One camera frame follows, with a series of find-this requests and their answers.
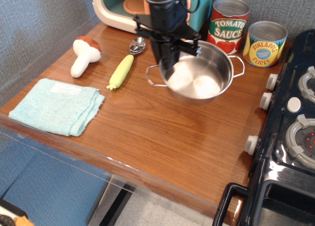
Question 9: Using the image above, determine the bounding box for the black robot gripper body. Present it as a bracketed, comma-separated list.
[133, 0, 200, 54]

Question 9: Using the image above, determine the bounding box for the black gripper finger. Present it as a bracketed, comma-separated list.
[195, 47, 202, 57]
[150, 37, 181, 69]

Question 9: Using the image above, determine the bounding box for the stainless steel pot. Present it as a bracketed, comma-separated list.
[146, 41, 245, 105]

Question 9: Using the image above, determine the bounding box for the tomato sauce can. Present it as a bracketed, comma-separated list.
[207, 0, 250, 55]

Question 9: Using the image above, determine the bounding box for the teal toy microwave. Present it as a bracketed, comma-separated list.
[93, 0, 213, 33]

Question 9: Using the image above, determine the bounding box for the pineapple slices can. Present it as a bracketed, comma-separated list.
[243, 21, 288, 68]

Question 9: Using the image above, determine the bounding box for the white stove knob upper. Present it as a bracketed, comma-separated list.
[266, 73, 278, 91]

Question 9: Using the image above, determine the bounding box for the white stove knob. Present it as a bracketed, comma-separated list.
[266, 73, 278, 91]
[245, 135, 258, 156]
[259, 93, 272, 111]

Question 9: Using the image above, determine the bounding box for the plush white brown mushroom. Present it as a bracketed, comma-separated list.
[70, 36, 101, 78]

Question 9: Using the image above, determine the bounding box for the white stove knob middle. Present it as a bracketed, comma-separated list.
[259, 93, 272, 111]

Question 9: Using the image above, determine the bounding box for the white stove knob lower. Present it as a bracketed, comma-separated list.
[245, 135, 258, 156]

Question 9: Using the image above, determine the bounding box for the light blue folded cloth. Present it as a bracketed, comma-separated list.
[8, 78, 105, 137]

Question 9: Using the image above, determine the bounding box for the black toy stove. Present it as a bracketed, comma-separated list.
[213, 30, 315, 226]

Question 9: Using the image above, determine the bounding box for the orange fuzzy object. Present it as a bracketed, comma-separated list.
[13, 216, 34, 226]

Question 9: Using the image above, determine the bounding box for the spoon with green handle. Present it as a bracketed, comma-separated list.
[106, 37, 146, 90]

